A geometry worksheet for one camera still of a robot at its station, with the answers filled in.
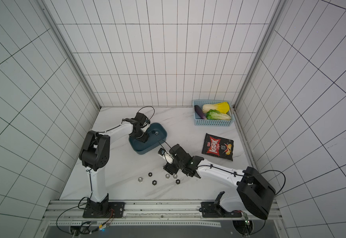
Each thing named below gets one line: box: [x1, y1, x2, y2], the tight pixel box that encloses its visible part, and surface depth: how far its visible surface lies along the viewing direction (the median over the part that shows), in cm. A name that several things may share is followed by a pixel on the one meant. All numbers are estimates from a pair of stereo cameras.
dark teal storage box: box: [128, 122, 168, 155], surface depth 97 cm
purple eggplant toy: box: [194, 104, 207, 120], surface depth 115 cm
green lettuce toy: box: [206, 109, 232, 121], surface depth 106 cm
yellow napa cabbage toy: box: [202, 101, 231, 115], surface depth 111 cm
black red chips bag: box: [201, 132, 234, 162], surface depth 97 cm
